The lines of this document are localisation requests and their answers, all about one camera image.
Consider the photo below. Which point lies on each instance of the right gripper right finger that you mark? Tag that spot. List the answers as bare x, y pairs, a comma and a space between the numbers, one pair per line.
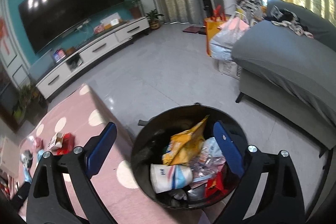
268, 190

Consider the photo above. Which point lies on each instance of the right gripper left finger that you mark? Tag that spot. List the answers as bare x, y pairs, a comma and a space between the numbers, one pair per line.
49, 201

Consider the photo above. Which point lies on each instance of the orange chip bag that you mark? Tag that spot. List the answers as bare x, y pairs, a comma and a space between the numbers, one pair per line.
186, 145

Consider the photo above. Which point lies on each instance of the white paper cup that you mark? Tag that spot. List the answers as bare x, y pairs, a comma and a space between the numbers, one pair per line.
165, 178

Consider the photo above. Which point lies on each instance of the black round trash bin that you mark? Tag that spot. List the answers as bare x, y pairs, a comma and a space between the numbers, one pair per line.
152, 142

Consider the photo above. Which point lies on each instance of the blue knitted cloth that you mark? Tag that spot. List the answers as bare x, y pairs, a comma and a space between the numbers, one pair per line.
27, 175

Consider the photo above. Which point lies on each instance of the black plastic bag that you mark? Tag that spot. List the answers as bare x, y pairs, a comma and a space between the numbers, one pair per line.
26, 158

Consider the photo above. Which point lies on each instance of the white blue toothpaste box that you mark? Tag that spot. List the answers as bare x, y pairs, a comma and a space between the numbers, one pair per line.
56, 142

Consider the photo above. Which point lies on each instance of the pink plastic bag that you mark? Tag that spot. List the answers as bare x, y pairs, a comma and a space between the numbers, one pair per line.
37, 144

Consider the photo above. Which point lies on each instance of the red shiny box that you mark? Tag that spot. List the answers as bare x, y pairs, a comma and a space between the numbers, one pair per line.
68, 143

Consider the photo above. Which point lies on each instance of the pink polka dot rug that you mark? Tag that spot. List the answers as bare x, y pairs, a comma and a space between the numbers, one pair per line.
93, 182

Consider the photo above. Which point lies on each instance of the large plant left of cabinet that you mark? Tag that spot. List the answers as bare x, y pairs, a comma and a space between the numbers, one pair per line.
31, 105

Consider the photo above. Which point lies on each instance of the grey sofa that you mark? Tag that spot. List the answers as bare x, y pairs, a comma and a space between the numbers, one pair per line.
292, 75

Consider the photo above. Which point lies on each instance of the white grey plastic bag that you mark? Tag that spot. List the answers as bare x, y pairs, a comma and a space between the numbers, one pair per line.
229, 33

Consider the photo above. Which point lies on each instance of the clothes pile on sofa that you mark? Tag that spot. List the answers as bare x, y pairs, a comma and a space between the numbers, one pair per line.
288, 19

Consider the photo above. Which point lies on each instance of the orange shopping bag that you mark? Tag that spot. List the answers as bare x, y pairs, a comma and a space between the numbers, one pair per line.
212, 25

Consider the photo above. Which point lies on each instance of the black television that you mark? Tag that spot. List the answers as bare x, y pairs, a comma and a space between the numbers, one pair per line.
45, 20

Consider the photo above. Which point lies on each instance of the white TV cabinet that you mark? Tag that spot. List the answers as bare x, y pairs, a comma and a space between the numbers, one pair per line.
88, 53

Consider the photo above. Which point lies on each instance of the potted plant by cabinet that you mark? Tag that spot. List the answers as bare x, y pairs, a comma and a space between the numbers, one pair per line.
153, 18

